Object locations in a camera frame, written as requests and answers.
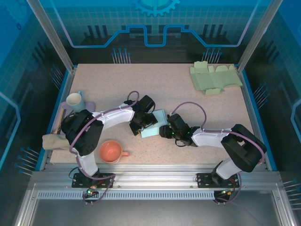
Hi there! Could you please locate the light blue paper box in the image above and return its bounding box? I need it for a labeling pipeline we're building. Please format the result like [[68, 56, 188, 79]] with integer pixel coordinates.
[[140, 109, 168, 139]]

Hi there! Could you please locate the light green paper box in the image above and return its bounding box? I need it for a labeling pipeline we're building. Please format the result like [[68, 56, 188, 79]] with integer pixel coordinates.
[[190, 60, 243, 96]]

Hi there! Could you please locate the orange mug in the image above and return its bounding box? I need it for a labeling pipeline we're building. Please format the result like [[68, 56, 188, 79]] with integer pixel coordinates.
[[98, 140, 130, 164]]

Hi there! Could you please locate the purple tray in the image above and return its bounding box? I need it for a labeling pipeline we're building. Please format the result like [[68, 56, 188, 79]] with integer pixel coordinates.
[[56, 100, 96, 129]]

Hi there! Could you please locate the white and blue mug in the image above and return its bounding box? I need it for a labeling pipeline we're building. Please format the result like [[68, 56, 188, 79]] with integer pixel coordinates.
[[66, 90, 85, 113]]

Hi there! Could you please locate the beige cloth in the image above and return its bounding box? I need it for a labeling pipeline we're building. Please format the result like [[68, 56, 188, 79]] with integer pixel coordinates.
[[42, 134, 71, 151]]

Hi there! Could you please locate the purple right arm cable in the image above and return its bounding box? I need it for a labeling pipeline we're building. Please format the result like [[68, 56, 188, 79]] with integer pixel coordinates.
[[172, 101, 265, 205]]

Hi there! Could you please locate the aluminium mounting rail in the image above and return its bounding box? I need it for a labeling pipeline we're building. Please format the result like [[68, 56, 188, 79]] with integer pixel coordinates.
[[30, 163, 283, 192]]

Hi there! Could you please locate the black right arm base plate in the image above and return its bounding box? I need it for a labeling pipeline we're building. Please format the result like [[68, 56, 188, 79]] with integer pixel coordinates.
[[196, 173, 240, 188]]

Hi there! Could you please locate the slotted cable duct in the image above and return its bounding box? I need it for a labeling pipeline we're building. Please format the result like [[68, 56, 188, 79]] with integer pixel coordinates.
[[37, 191, 216, 201]]

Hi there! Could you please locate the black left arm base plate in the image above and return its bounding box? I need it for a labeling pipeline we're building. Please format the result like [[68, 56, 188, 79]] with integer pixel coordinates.
[[71, 173, 115, 188]]

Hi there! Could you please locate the aluminium frame post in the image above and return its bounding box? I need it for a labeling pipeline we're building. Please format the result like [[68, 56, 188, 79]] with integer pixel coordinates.
[[236, 0, 280, 73], [25, 0, 78, 73]]

